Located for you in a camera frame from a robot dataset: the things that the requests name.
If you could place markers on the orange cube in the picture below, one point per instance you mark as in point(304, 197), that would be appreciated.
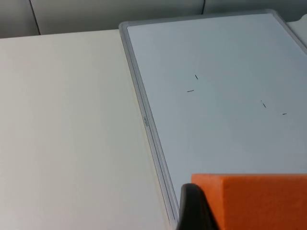
point(259, 203)

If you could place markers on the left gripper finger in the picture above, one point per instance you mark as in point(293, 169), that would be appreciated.
point(194, 210)

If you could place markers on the grey-framed whiteboard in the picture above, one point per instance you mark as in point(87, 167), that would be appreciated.
point(216, 107)

